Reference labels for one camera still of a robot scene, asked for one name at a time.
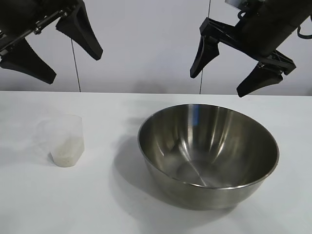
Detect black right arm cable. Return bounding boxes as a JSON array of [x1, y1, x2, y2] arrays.
[[295, 24, 312, 39]]

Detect stainless steel mixing bowl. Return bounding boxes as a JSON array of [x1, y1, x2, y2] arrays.
[[137, 103, 280, 211]]

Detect white rice grains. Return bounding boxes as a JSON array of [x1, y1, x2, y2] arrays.
[[51, 136, 85, 168]]

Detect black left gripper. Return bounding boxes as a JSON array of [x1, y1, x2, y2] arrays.
[[0, 0, 103, 85]]

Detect clear plastic measuring cup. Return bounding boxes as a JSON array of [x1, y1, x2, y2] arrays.
[[36, 114, 85, 168]]

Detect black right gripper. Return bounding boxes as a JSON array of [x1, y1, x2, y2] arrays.
[[190, 17, 303, 98]]

